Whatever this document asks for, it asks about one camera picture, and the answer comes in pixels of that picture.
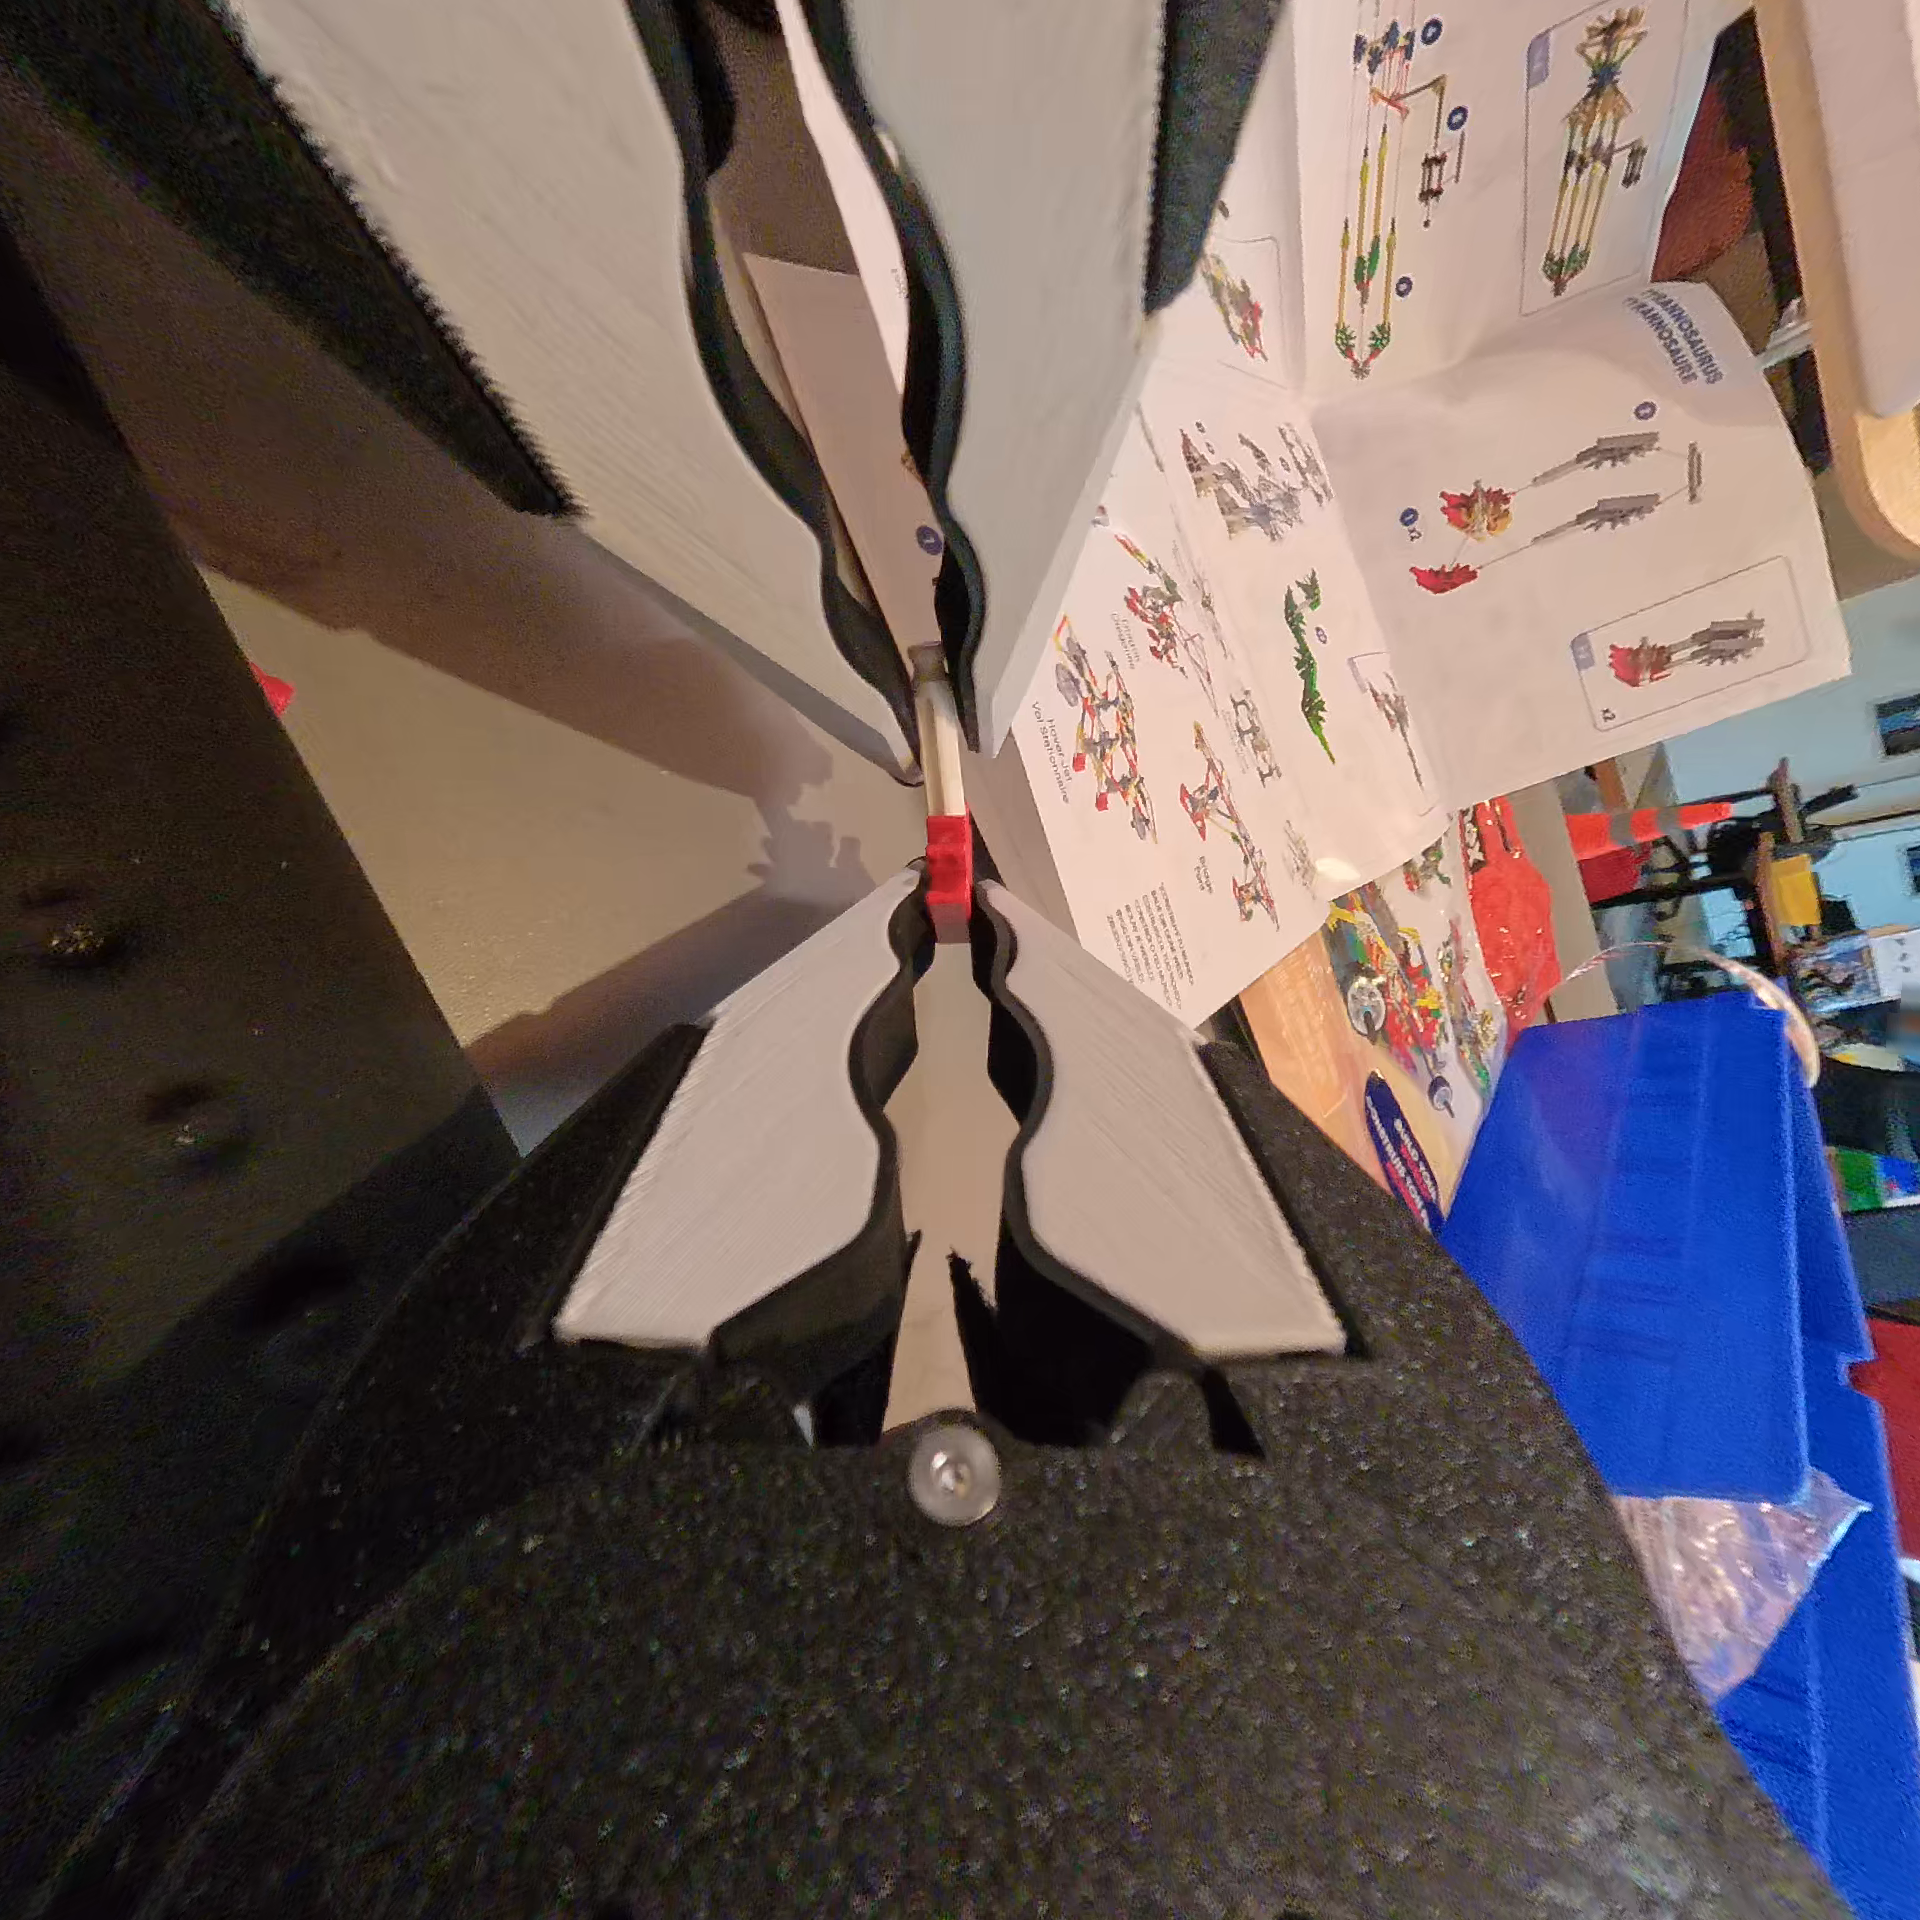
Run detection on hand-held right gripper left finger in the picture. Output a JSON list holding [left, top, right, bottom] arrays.
[[552, 866, 929, 1355]]

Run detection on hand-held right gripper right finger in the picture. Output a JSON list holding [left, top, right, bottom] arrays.
[[977, 880, 1352, 1369]]

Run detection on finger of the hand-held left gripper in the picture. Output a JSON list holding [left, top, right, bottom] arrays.
[[224, 0, 923, 790], [772, 0, 1172, 756]]

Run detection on red toy connector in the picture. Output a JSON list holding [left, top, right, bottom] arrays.
[[922, 810, 981, 947]]

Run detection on white toy rod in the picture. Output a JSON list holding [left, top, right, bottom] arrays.
[[912, 643, 973, 819]]

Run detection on orange printed toy packaging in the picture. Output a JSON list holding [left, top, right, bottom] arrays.
[[1237, 839, 1508, 1234]]

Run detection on red printed toy bag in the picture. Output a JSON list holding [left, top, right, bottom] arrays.
[[1463, 796, 1565, 1038]]

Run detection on blue plastic storage bin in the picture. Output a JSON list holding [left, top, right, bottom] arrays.
[[1439, 995, 1920, 1920]]

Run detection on white printed instruction leaflet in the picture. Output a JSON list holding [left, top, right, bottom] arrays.
[[743, 0, 1855, 1038]]

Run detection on orange traffic cone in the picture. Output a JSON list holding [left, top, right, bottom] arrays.
[[1564, 800, 1719, 870]]

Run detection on black dimpled office chair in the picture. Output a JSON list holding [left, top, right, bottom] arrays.
[[0, 210, 524, 1920]]

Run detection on yellow black machine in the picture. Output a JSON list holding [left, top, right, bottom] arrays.
[[1727, 756, 1824, 970]]

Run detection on clear plastic bag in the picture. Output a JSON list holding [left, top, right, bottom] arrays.
[[1616, 1468, 1874, 1705]]

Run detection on wooden document stand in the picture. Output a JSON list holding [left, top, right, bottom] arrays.
[[1752, 0, 1920, 569]]

